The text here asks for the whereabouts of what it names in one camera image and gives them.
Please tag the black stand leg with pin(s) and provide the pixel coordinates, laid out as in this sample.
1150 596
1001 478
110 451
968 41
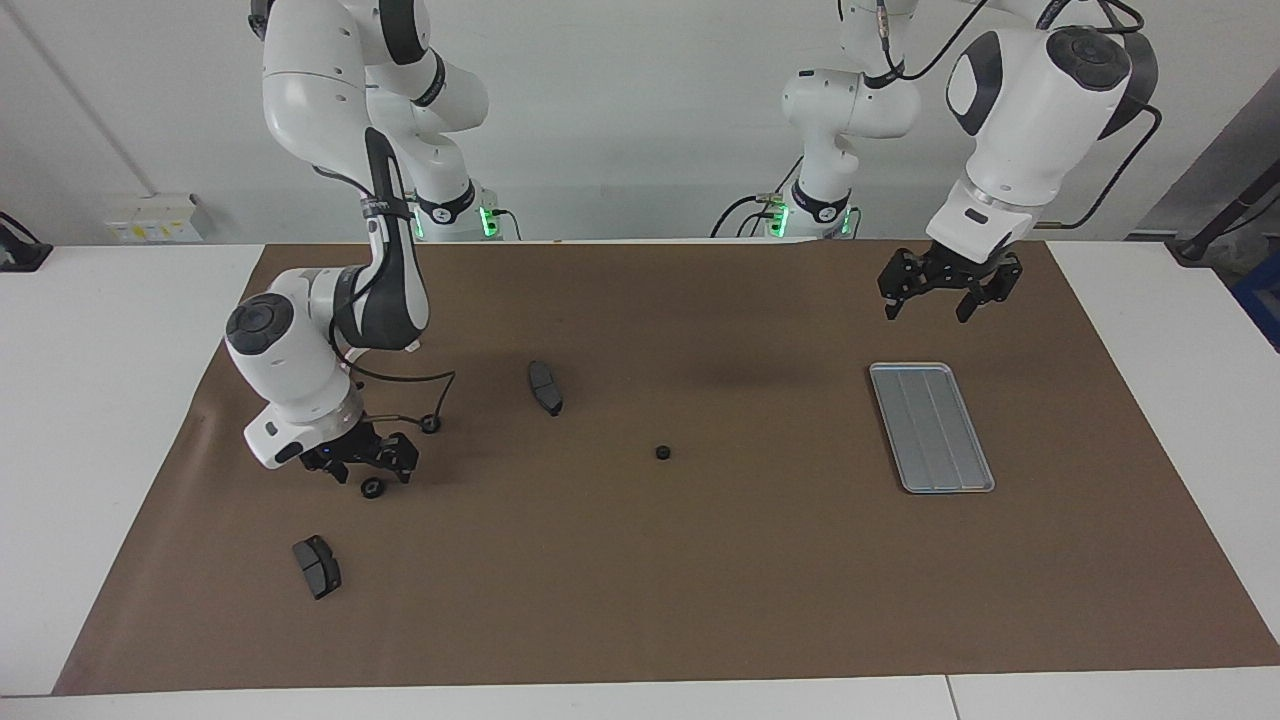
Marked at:
1215 225

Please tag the white wall socket box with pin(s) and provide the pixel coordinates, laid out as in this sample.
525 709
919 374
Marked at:
150 220

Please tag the black clamp base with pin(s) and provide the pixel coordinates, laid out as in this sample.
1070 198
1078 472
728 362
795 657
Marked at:
20 255

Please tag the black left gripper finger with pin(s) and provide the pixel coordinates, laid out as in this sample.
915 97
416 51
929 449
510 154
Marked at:
973 302
893 302

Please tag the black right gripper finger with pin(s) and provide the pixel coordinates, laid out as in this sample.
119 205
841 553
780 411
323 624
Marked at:
339 473
407 460

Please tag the silver metal tray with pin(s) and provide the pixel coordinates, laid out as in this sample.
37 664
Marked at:
930 430

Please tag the blue crate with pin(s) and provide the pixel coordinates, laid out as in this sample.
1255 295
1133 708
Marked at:
1262 300

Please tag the long grey brake pad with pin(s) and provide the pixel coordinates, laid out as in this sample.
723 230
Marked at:
545 388

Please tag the short grey brake pad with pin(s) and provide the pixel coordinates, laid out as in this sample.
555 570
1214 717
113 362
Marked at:
318 568

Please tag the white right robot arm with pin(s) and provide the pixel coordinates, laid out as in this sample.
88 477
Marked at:
290 350

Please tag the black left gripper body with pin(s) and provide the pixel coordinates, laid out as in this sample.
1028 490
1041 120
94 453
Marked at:
950 272

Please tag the brown table mat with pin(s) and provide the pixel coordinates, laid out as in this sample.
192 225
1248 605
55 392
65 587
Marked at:
650 560

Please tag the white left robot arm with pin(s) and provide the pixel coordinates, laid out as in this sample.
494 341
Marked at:
1030 100

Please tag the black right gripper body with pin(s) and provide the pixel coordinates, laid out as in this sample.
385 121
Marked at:
355 448

